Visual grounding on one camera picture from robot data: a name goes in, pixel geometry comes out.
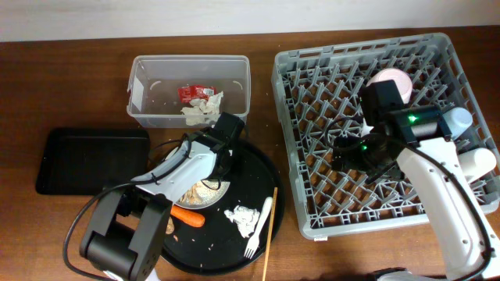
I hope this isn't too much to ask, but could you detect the white paper napkin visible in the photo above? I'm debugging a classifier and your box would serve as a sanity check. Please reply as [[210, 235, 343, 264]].
[[180, 91, 223, 126]]

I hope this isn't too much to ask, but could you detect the pile of peanut shells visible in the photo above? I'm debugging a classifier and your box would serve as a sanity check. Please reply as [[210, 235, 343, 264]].
[[179, 181, 203, 205]]

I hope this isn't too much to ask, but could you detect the grey plate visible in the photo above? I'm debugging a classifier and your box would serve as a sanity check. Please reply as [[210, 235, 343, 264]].
[[163, 144, 231, 211]]

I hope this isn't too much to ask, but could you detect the wooden chopstick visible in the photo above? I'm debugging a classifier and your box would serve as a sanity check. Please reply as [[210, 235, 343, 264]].
[[262, 187, 278, 281]]

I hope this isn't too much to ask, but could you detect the white tissue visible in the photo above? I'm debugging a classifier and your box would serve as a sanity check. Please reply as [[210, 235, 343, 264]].
[[224, 205, 260, 238]]

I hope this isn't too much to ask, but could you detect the red snack wrapper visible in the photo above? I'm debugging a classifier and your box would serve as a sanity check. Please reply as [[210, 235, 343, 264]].
[[177, 85, 216, 103]]

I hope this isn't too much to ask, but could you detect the orange carrot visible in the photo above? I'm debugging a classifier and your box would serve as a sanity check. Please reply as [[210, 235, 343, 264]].
[[170, 205, 205, 228]]

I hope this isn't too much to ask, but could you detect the pink bowl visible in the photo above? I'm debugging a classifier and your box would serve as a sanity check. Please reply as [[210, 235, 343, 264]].
[[367, 68, 413, 104]]

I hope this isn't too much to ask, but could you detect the light blue cup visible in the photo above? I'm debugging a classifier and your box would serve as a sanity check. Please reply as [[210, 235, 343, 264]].
[[443, 107, 473, 140]]

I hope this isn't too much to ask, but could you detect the brown dried mushroom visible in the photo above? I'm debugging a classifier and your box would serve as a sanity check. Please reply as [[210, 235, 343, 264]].
[[166, 218, 175, 235]]

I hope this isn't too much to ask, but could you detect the white plastic fork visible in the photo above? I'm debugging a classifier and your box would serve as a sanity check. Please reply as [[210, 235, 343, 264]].
[[244, 197, 273, 259]]

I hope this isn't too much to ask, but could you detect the white cup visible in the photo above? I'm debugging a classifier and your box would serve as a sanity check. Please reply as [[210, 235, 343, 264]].
[[458, 148, 497, 183]]

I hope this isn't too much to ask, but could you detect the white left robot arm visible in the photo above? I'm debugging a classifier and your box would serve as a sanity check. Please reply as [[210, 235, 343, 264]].
[[62, 128, 239, 280]]

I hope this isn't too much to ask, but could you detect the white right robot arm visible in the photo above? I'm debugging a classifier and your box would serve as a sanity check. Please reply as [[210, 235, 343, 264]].
[[324, 106, 499, 280]]

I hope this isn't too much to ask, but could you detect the grey dishwasher rack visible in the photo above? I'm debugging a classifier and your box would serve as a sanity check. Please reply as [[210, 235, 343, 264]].
[[272, 33, 496, 240]]

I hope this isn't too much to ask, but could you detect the round black tray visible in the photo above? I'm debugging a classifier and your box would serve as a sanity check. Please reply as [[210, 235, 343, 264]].
[[162, 140, 285, 276]]

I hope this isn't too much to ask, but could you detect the clear plastic bin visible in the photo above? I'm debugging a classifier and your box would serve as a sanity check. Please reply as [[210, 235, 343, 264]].
[[127, 55, 251, 128]]

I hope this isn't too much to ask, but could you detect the black rectangular tray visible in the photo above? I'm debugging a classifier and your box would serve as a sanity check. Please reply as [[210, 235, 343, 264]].
[[35, 128, 150, 195]]

